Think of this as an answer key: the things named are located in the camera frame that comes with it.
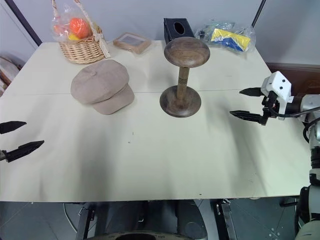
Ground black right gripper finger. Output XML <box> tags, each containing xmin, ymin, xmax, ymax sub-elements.
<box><xmin>239</xmin><ymin>87</ymin><xmax>262</xmax><ymax>98</ymax></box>
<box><xmin>229</xmin><ymin>110</ymin><xmax>266</xmax><ymax>126</ymax></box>

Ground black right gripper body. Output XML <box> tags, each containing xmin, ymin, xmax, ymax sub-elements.
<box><xmin>260</xmin><ymin>90</ymin><xmax>279</xmax><ymax>126</ymax></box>

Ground brown cardboard picture frame box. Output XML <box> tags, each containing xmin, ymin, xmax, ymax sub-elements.
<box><xmin>112</xmin><ymin>32</ymin><xmax>152</xmax><ymax>54</ymax></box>

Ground light wooden stacked items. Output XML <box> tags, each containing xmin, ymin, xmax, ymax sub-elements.
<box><xmin>0</xmin><ymin>55</ymin><xmax>21</xmax><ymax>97</ymax></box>

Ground dark brown wooden cabinet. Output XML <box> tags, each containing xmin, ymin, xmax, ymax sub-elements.
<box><xmin>266</xmin><ymin>62</ymin><xmax>320</xmax><ymax>97</ymax></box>

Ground black tissue box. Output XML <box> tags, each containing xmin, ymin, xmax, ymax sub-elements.
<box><xmin>163</xmin><ymin>17</ymin><xmax>196</xmax><ymax>45</ymax></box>

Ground clear bag with blue-yellow pack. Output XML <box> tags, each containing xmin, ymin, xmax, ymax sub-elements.
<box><xmin>194</xmin><ymin>22</ymin><xmax>257</xmax><ymax>54</ymax></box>

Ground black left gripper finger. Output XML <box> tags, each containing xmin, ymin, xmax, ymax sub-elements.
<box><xmin>0</xmin><ymin>120</ymin><xmax>28</xmax><ymax>135</ymax></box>
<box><xmin>4</xmin><ymin>140</ymin><xmax>45</xmax><ymax>163</ymax></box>

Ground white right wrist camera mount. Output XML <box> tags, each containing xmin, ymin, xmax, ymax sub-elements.
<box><xmin>260</xmin><ymin>71</ymin><xmax>295</xmax><ymax>117</ymax></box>

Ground clear bag of fruit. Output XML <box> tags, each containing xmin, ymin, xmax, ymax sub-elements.
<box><xmin>51</xmin><ymin>3</ymin><xmax>94</xmax><ymax>43</ymax></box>

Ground woven wicker basket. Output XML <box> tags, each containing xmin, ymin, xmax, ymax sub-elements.
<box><xmin>51</xmin><ymin>0</ymin><xmax>111</xmax><ymax>64</ymax></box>

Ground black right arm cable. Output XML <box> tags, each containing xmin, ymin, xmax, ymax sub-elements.
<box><xmin>273</xmin><ymin>106</ymin><xmax>320</xmax><ymax>145</ymax></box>

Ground dark wooden hat stand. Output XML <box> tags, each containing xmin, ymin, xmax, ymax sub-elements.
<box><xmin>159</xmin><ymin>37</ymin><xmax>211</xmax><ymax>118</ymax></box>

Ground beige newsboy cap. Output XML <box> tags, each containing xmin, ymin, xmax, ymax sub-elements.
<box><xmin>70</xmin><ymin>59</ymin><xmax>136</xmax><ymax>116</ymax></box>

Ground black metal table leg frame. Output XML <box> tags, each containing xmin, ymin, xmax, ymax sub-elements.
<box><xmin>74</xmin><ymin>201</ymin><xmax>97</xmax><ymax>240</ymax></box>
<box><xmin>211</xmin><ymin>198</ymin><xmax>240</xmax><ymax>240</ymax></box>

